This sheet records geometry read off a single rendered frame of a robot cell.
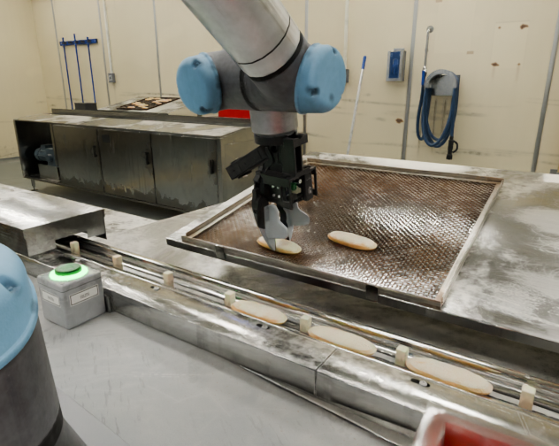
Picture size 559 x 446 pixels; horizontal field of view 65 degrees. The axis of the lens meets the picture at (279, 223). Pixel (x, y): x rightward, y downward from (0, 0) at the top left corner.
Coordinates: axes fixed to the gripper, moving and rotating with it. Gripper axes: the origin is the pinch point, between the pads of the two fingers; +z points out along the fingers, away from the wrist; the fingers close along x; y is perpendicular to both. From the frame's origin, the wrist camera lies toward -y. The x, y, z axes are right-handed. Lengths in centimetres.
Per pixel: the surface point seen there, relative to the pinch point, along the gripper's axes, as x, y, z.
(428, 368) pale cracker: -12.3, 34.4, 2.7
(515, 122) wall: 346, -47, 65
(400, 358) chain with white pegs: -12.5, 30.9, 2.9
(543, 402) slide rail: -8.6, 46.1, 4.0
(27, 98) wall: 226, -734, 54
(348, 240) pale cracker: 7.0, 10.7, 0.8
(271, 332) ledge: -18.8, 15.1, 1.8
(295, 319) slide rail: -12.6, 14.0, 4.1
